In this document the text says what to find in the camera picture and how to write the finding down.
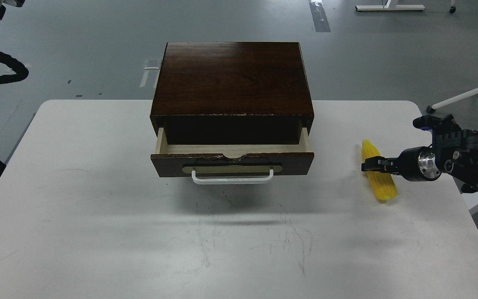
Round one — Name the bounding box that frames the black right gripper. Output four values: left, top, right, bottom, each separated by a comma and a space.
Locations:
361, 114, 467, 183

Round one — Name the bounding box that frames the yellow corn cob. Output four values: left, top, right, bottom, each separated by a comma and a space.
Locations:
361, 139, 397, 201

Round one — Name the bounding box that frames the white drawer handle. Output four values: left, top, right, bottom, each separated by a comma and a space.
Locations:
191, 168, 274, 185

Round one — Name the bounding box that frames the dark wooden drawer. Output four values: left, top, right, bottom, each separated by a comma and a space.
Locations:
150, 129, 315, 178

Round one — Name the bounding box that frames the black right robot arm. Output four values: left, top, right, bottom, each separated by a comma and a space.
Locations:
361, 114, 478, 194

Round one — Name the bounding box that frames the dark wooden drawer cabinet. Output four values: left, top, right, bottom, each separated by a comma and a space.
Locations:
150, 42, 315, 145

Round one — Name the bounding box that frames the white desk base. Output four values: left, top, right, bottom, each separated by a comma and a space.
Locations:
355, 0, 426, 12

